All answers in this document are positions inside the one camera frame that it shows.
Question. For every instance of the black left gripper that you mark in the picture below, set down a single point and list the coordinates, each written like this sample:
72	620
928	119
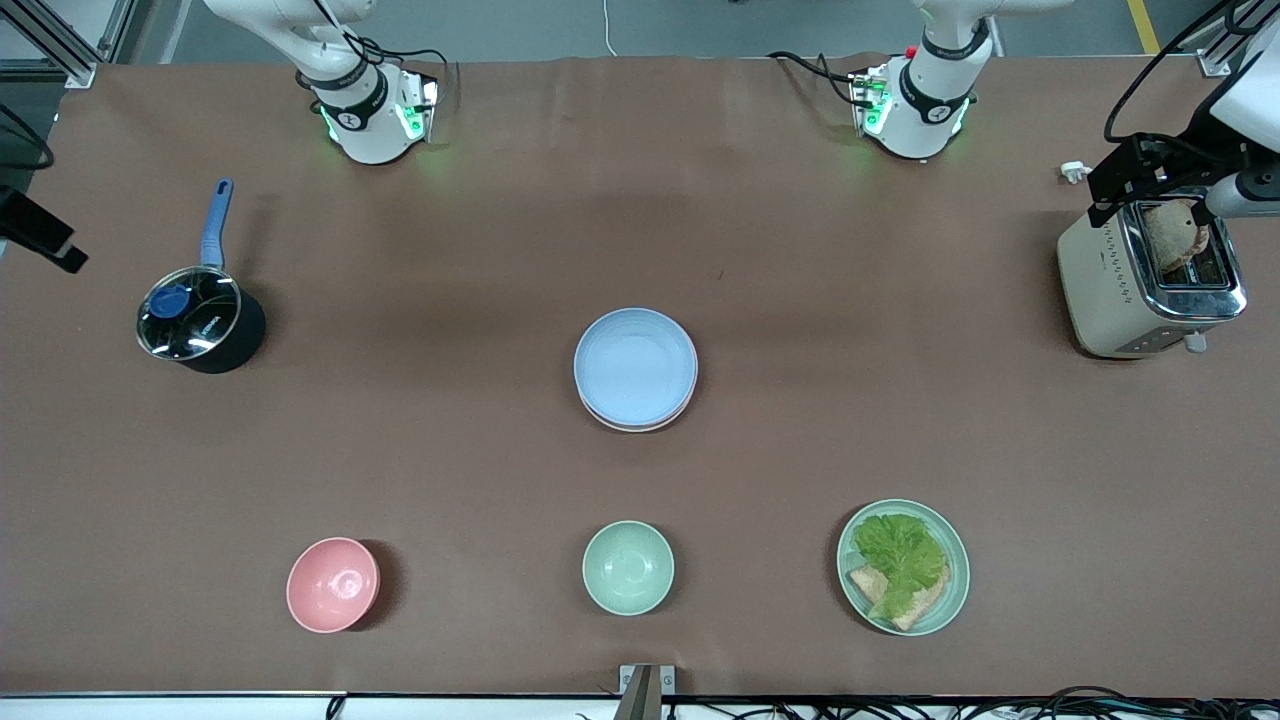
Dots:
1176	160

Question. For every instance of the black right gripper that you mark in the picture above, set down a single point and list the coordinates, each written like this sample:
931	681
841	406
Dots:
28	227

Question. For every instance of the blue plate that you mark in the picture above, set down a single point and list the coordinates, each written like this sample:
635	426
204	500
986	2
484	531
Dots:
636	365

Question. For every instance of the pink plate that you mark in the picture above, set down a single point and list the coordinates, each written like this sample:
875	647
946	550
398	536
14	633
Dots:
636	427

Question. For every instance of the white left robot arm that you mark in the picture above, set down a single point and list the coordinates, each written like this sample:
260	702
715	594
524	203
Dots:
925	120

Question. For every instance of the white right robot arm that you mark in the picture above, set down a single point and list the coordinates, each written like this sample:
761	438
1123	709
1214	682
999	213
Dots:
360	130

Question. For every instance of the brown toast slice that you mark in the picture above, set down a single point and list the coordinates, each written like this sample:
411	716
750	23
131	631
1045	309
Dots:
1172	240

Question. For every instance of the beige chrome toaster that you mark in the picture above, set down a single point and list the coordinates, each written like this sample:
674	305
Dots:
1100	290

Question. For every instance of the glass lid blue knob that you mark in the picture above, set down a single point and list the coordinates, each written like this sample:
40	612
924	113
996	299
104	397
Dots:
195	320

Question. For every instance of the green lettuce leaf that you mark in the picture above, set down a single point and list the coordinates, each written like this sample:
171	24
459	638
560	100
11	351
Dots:
900	550

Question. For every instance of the green plate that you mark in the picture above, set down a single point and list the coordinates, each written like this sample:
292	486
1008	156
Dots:
955	590

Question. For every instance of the pink bowl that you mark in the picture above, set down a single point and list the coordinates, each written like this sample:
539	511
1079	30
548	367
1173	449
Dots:
332	585

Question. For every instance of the brown bread slice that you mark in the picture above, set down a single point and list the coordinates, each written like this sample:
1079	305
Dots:
925	605

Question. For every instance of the brown table cover sheet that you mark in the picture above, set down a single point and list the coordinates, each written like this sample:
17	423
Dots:
640	200

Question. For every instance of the beige plate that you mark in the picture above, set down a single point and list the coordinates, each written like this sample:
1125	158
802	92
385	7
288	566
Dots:
636	431

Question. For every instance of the green bowl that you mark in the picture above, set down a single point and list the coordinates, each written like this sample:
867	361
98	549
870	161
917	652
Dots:
628	568

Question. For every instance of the aluminium frame profile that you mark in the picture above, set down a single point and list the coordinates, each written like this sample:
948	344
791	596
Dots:
1215	55
60	40

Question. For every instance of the metal camera bracket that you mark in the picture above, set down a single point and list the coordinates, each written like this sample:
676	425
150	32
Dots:
645	690

